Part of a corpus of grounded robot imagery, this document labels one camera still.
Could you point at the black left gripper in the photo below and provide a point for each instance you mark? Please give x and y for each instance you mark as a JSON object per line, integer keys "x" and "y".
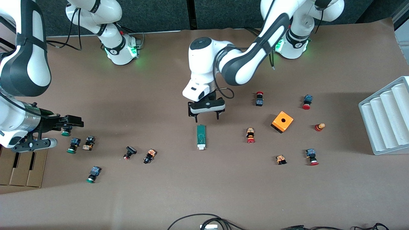
{"x": 212, "y": 95}

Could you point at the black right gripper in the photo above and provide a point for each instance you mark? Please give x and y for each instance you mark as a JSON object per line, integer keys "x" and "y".
{"x": 50, "y": 123}

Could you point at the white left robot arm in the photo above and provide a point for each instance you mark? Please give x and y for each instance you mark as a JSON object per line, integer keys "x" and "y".
{"x": 243, "y": 67}

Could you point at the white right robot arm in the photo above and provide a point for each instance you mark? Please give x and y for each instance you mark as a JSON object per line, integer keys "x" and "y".
{"x": 28, "y": 70}

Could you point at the green pushbutton blue block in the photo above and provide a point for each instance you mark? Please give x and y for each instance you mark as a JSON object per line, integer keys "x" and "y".
{"x": 75, "y": 141}
{"x": 65, "y": 133}
{"x": 95, "y": 171}

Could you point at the black orange contact block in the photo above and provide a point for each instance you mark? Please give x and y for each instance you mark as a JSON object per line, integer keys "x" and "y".
{"x": 88, "y": 143}

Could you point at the brown paper table cover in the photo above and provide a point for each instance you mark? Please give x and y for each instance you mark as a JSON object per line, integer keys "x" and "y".
{"x": 111, "y": 95}

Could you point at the red button orange striped collar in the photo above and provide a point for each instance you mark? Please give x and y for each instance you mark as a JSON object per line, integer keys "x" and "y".
{"x": 250, "y": 134}

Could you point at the black square button red base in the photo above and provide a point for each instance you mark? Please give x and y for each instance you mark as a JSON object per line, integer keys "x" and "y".
{"x": 131, "y": 150}

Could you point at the black button orange block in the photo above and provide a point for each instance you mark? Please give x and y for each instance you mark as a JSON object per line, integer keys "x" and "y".
{"x": 150, "y": 155}

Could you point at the brown cardboard box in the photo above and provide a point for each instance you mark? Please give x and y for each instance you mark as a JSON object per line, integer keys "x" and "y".
{"x": 19, "y": 169}

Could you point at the red mushroom button blue block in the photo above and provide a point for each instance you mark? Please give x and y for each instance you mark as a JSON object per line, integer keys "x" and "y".
{"x": 307, "y": 99}

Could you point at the red button blue base lower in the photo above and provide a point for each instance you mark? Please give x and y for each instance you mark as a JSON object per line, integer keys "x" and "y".
{"x": 310, "y": 154}

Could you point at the white grey adapter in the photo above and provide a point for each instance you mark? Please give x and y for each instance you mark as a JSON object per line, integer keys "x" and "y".
{"x": 208, "y": 227}

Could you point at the orange red button head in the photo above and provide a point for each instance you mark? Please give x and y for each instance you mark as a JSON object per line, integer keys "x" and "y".
{"x": 319, "y": 127}

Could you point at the grey ribbed plastic tray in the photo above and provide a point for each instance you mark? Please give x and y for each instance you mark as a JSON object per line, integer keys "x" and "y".
{"x": 383, "y": 118}

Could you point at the orange button enclosure box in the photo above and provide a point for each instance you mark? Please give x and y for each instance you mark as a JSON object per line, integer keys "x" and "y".
{"x": 282, "y": 120}

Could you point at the black vertical post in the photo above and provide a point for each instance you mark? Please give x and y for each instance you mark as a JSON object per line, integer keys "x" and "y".
{"x": 191, "y": 14}

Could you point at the grey metal side frame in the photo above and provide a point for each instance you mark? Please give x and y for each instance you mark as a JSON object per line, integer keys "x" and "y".
{"x": 403, "y": 41}

